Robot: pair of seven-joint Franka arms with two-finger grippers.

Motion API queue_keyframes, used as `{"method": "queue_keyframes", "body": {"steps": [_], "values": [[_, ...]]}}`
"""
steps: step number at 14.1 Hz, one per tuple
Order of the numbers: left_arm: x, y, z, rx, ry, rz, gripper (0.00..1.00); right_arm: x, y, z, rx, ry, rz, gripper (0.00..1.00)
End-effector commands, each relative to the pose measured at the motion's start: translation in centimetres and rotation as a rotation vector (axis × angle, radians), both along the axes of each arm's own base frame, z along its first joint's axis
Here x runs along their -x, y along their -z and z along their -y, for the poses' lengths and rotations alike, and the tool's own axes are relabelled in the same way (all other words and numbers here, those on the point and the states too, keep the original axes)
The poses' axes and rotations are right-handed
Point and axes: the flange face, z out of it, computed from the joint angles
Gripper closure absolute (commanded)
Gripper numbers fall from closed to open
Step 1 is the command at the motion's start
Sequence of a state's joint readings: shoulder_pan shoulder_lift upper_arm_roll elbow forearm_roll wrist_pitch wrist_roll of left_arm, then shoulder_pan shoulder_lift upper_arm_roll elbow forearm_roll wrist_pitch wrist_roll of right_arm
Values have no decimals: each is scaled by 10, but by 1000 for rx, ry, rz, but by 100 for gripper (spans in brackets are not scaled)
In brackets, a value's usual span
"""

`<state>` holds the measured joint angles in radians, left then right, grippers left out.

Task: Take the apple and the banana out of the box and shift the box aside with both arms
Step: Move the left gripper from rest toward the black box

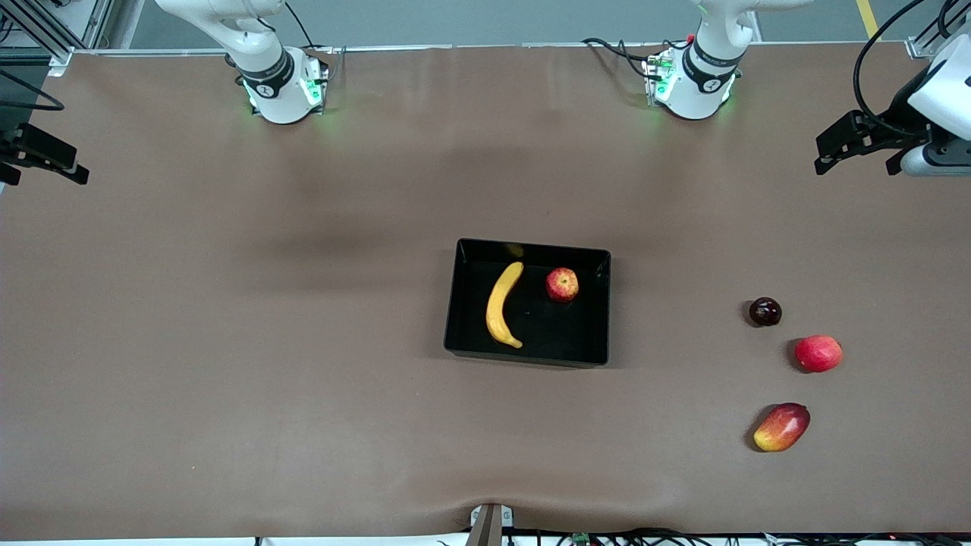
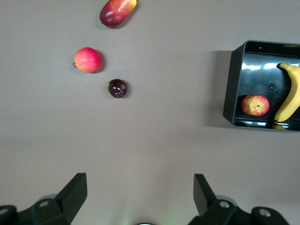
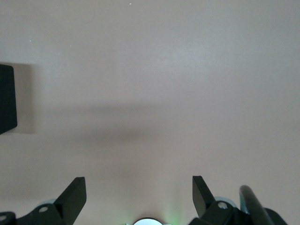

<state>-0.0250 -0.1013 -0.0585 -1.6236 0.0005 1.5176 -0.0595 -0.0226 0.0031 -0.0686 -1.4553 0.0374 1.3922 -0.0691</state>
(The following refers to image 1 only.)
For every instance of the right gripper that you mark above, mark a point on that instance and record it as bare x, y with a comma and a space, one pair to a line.
17, 144

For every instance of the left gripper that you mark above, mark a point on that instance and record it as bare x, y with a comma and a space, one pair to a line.
898, 111

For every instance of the black plastic box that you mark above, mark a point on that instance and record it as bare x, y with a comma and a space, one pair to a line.
531, 334

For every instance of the yellow banana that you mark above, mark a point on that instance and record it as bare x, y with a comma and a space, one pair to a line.
499, 307

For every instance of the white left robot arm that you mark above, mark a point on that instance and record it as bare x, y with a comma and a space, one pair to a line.
702, 68

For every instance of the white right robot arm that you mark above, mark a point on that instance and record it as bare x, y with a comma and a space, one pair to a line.
267, 57

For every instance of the dark purple plum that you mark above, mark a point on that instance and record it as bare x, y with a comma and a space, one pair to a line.
765, 312

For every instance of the red apple on table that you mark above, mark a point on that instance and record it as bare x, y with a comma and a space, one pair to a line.
818, 353

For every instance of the red yellow mango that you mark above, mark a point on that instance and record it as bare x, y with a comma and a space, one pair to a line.
782, 427

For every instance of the small red yellow apple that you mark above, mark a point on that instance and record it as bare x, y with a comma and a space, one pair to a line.
562, 284

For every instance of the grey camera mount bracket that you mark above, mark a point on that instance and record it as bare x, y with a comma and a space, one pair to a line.
491, 523

